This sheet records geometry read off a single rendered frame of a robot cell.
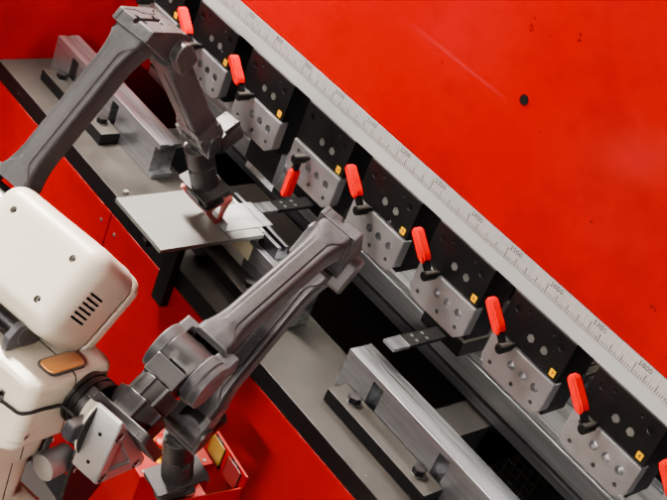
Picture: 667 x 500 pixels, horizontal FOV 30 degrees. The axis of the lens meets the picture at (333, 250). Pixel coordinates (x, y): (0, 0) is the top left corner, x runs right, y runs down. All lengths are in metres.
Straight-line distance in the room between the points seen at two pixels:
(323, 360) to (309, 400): 0.14
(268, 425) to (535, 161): 0.80
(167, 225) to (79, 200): 0.46
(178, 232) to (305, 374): 0.38
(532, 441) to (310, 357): 0.48
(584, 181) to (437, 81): 0.35
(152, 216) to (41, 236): 0.82
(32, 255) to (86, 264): 0.08
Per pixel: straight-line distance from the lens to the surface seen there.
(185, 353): 1.80
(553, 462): 2.50
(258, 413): 2.52
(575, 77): 2.01
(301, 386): 2.47
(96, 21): 3.34
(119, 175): 2.91
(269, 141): 2.54
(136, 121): 2.95
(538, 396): 2.13
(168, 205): 2.61
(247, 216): 2.66
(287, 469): 2.49
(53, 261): 1.75
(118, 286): 1.78
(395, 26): 2.27
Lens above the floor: 2.37
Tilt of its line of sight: 31 degrees down
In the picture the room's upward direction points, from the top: 23 degrees clockwise
